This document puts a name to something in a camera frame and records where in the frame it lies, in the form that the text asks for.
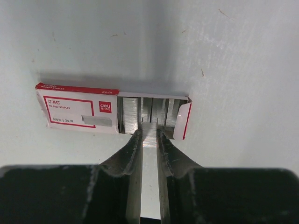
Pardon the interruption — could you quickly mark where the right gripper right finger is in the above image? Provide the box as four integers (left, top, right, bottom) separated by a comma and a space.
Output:
157, 130, 299, 224

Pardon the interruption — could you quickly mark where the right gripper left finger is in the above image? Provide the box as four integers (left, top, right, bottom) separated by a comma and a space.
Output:
0, 130, 142, 224

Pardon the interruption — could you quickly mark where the red white staple box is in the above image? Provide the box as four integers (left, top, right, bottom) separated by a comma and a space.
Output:
35, 83, 192, 140

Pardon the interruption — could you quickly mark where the silver staple strip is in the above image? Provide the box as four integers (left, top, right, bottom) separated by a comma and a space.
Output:
142, 122, 157, 148

